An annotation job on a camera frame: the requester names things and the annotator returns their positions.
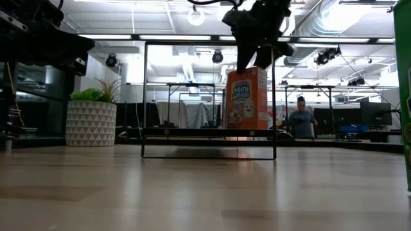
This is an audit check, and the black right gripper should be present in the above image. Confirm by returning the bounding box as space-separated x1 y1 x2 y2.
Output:
221 0 295 74

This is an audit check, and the orange Mini-Wheats cereal box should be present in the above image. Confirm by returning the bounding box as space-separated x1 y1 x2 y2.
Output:
225 66 269 130

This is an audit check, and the green cereal box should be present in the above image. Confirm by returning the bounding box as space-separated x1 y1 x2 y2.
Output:
393 0 411 193

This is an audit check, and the black-framed wooden shelf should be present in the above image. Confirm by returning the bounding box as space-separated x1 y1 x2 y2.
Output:
141 40 277 160

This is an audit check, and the floral patterned cloth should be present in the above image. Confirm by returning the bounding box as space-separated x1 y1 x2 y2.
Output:
268 105 289 130

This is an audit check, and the black ceiling spotlight cluster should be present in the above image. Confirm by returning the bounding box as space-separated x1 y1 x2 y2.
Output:
347 76 367 87
313 47 342 66

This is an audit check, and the person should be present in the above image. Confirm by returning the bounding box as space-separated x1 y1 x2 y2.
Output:
286 96 319 141

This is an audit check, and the long ceiling light bar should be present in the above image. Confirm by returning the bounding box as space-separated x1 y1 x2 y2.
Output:
76 33 411 45

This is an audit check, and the small black background robot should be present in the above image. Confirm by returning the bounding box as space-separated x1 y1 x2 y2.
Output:
276 130 295 141

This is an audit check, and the grey draped cloth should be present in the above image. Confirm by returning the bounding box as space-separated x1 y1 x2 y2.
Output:
156 101 223 129

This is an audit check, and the blue background object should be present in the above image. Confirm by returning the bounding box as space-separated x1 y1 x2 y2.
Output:
338 124 369 133

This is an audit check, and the black computer monitor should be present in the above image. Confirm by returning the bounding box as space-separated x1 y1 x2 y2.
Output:
359 101 393 126

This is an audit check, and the green succulent plant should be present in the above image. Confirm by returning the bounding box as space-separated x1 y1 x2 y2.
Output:
69 76 123 104

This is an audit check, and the white triangle-patterned plant pot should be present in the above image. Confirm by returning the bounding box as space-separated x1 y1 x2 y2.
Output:
65 99 118 148

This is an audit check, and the dark glass cabinet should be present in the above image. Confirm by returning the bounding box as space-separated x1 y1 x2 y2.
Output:
0 62 76 141

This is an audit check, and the silver ventilation duct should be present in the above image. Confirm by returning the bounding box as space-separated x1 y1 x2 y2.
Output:
282 0 399 67

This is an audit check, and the white ring ceiling lamp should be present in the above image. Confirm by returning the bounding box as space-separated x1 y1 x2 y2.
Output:
187 8 206 27

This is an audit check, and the black background table frame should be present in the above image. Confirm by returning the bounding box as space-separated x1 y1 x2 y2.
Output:
166 82 216 128
284 85 337 139

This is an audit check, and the black aluminium table frame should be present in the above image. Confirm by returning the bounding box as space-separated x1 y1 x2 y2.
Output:
0 136 405 155

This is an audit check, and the thin yellow cord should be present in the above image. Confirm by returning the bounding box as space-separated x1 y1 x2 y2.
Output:
5 60 26 126

